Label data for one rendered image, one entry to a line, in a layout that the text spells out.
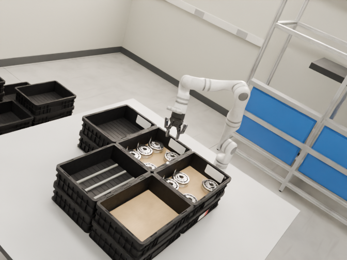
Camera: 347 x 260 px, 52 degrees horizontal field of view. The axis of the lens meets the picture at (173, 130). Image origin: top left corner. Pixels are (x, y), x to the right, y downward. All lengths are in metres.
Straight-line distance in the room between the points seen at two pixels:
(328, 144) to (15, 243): 2.85
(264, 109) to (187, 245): 2.17
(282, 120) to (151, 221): 2.27
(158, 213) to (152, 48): 3.99
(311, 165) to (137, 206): 2.32
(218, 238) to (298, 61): 2.91
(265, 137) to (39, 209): 2.58
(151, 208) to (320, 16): 3.20
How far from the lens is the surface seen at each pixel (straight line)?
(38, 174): 2.12
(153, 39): 5.55
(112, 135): 2.30
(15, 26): 4.68
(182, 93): 1.91
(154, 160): 2.18
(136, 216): 1.80
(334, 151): 3.69
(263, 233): 2.26
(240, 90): 1.97
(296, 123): 3.70
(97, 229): 1.74
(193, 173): 2.20
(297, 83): 4.55
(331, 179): 3.79
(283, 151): 3.83
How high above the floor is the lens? 2.09
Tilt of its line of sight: 30 degrees down
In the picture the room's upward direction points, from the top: 20 degrees clockwise
